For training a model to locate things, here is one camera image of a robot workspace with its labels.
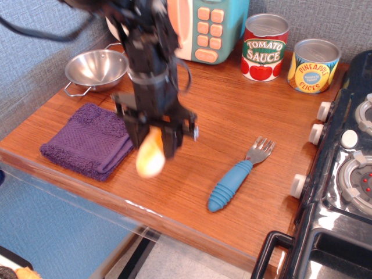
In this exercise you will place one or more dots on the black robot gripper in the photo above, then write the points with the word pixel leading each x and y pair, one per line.
pixel 154 103

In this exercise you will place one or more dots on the yellow toy sausage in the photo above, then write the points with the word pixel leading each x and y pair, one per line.
pixel 150 158

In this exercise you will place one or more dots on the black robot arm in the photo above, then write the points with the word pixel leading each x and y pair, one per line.
pixel 150 42

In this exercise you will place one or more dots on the folded purple cloth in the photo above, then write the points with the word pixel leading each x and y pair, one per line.
pixel 92 143

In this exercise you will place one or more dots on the small metal bowl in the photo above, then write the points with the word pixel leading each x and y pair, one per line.
pixel 96 71

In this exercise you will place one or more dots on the teal toy microwave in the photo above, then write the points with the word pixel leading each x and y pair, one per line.
pixel 207 30

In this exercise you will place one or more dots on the tomato sauce can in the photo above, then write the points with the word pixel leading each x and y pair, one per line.
pixel 264 45

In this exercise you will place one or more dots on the pineapple slices can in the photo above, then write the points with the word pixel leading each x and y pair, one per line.
pixel 313 65

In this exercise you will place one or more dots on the orange fuzzy object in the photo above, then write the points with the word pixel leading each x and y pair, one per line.
pixel 26 273

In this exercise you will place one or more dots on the black toy stove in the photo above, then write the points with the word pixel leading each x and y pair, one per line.
pixel 332 237

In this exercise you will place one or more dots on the blue handled metal fork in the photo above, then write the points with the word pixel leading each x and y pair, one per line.
pixel 227 187

